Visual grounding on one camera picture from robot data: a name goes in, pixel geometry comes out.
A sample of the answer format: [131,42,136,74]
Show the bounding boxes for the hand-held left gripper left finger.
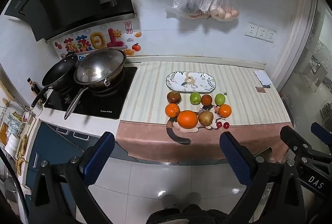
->
[27,131,116,224]

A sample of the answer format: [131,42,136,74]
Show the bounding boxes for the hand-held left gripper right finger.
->
[219,131,312,224]

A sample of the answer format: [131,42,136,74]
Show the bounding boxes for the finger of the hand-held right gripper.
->
[310,122,332,139]
[280,125,332,175]

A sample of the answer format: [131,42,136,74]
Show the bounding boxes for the small orange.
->
[165,103,181,118]
[218,104,232,118]

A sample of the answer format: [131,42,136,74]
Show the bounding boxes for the yellow-red apple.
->
[198,111,214,127]

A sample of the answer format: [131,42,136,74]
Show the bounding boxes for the large orange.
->
[177,110,199,129]

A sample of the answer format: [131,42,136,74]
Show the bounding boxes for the dark reddish orange fruit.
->
[201,94,214,106]

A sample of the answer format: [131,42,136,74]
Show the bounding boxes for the green apple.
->
[189,92,202,105]
[214,93,226,106]

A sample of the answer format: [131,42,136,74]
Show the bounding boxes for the floral oval plate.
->
[165,72,218,93]

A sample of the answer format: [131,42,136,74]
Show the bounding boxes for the blue kitchen cabinet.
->
[24,122,130,214]

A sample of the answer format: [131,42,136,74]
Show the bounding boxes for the black glass gas stove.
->
[43,66,138,120]

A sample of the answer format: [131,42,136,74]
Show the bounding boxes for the person's grey slipper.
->
[161,194,182,210]
[183,192,202,210]

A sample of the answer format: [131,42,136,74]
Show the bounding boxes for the white folded cloth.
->
[254,70,273,86]

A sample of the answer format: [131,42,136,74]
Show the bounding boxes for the person's dark clothing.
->
[145,204,231,224]

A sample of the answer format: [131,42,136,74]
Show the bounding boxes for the striped cat print table mat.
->
[115,60,295,163]

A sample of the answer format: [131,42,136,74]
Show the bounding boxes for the dark red apple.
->
[167,91,181,104]

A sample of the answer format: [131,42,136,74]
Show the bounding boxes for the stack of white bowls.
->
[4,133,21,156]

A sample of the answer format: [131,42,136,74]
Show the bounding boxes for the steel wok with lid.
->
[63,48,127,121]

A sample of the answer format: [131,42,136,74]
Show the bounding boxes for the black frying pan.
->
[31,54,79,110]

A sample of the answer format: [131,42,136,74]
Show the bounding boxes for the dark sauce bottle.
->
[27,77,42,100]

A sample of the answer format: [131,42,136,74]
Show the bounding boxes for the plastic bag of eggs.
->
[201,0,239,22]

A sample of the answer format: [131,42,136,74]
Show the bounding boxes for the colourful wall stickers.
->
[53,22,143,61]

